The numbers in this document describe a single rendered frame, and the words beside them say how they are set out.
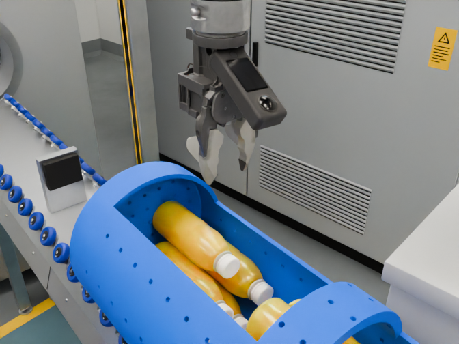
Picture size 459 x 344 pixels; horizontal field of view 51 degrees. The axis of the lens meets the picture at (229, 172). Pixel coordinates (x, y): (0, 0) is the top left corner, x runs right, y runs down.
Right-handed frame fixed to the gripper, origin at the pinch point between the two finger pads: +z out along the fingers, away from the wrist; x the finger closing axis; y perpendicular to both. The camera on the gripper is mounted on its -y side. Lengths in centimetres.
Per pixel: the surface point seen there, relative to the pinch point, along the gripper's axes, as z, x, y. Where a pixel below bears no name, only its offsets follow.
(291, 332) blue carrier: 6.5, 9.7, -22.7
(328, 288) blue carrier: 6.3, 1.5, -21.0
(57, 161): 22, 6, 58
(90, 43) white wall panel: 115, -182, 468
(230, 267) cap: 17.8, 0.2, -0.7
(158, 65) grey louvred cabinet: 56, -107, 197
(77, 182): 30, 2, 60
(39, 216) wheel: 31, 15, 53
